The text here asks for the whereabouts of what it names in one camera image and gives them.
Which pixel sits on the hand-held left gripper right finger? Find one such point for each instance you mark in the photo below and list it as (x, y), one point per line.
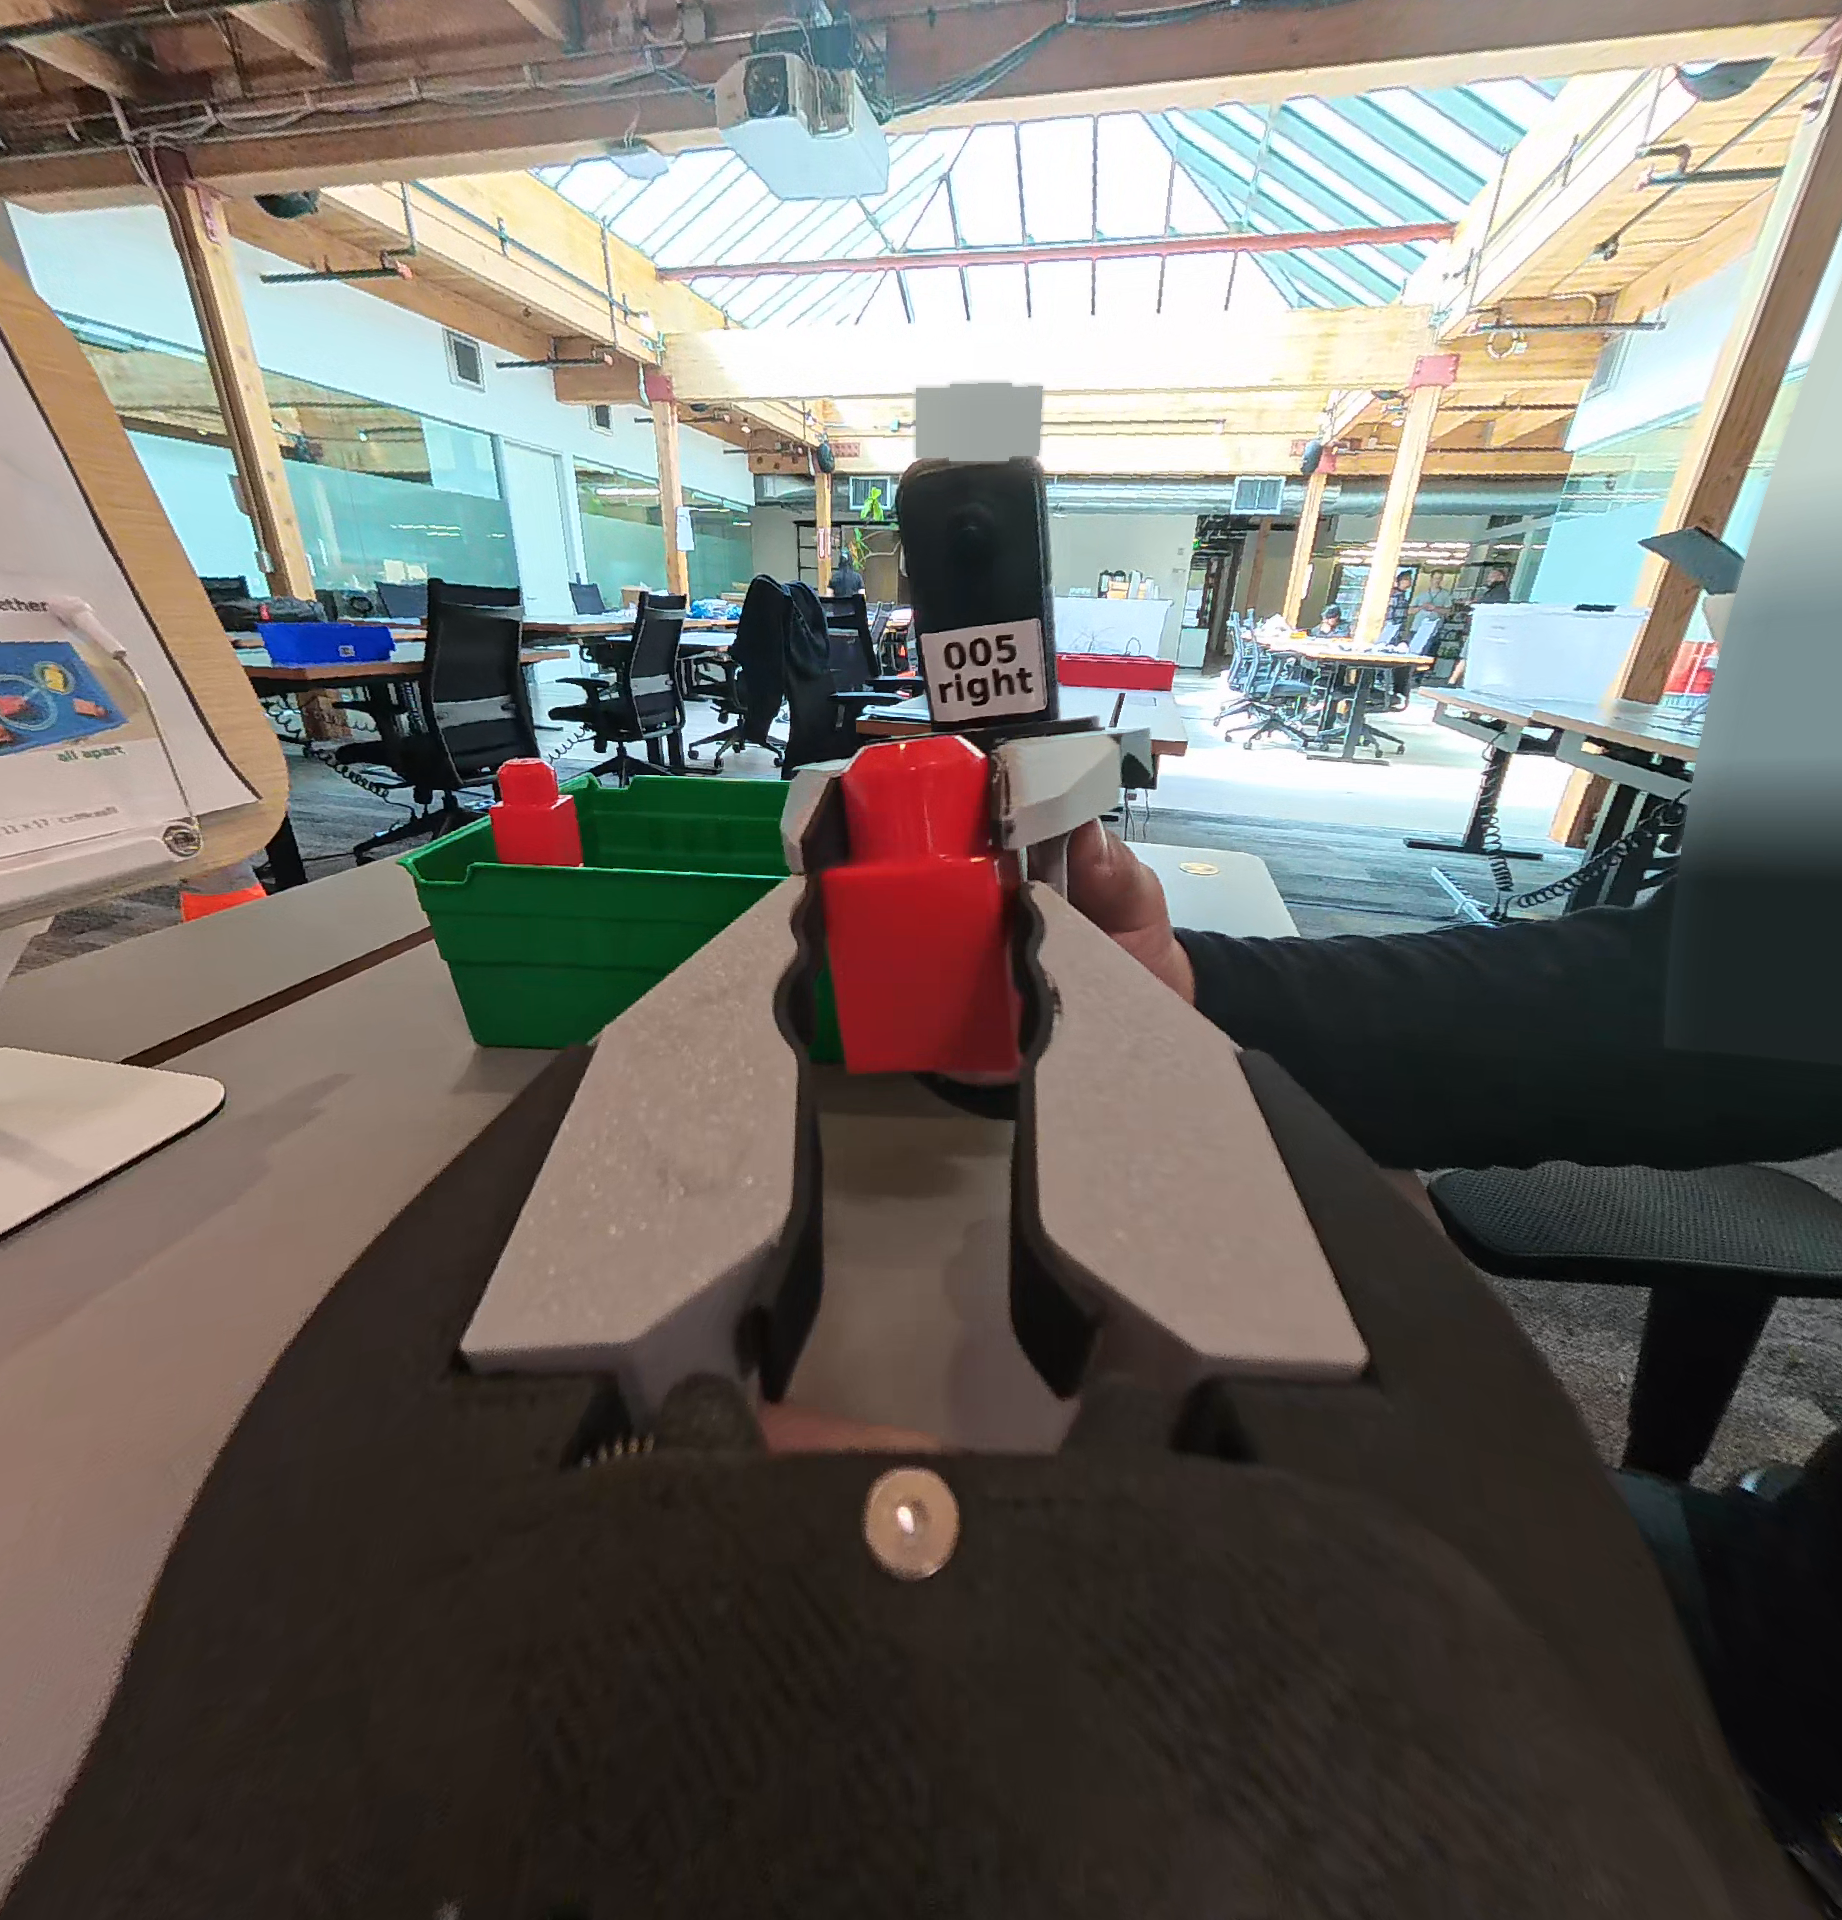
(1191, 1201)

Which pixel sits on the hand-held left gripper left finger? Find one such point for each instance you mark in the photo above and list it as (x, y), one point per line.
(638, 1201)

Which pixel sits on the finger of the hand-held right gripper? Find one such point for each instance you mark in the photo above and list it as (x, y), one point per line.
(1058, 787)
(810, 825)

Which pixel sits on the red mega block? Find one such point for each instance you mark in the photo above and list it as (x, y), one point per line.
(922, 961)
(539, 817)

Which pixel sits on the person's right forearm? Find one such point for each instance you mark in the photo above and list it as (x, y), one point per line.
(1461, 1036)

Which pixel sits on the person's right hand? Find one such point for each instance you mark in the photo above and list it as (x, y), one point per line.
(1126, 915)

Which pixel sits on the red plastic bin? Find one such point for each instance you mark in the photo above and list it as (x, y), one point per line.
(1117, 672)

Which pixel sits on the black office chair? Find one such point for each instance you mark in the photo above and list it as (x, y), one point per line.
(472, 705)
(638, 675)
(1641, 1230)

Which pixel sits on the green plastic bin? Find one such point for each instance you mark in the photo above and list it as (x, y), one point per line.
(592, 931)

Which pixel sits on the wooden office desk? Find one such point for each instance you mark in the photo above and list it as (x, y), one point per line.
(1582, 736)
(1341, 661)

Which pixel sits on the orange traffic cone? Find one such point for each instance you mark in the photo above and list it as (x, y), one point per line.
(219, 894)

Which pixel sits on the blue plastic bin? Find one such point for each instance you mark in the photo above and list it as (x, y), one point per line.
(323, 644)

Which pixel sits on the wooden document stand white base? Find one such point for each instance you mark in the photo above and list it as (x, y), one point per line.
(233, 675)

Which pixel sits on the laminated instruction sheet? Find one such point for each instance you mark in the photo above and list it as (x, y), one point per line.
(53, 705)

